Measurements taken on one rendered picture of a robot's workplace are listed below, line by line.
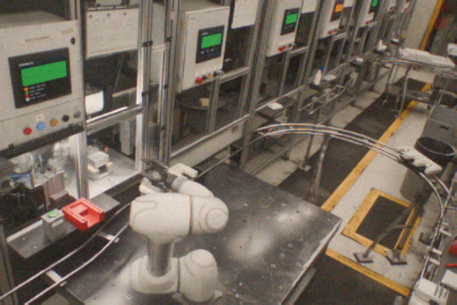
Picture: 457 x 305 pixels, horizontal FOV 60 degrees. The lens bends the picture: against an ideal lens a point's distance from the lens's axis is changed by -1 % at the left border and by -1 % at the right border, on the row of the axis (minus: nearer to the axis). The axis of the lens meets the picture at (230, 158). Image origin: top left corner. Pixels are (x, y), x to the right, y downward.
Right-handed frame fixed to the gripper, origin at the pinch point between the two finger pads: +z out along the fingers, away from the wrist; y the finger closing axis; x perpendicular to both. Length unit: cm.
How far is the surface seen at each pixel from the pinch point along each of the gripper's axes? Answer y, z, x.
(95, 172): -15.6, 31.9, 6.1
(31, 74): 53, 18, 45
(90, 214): -20.4, 9.7, 27.4
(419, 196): -46, -121, -171
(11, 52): 62, 20, 50
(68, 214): -16.8, 14.2, 37.0
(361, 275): -111, -106, -133
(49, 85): 47, 18, 38
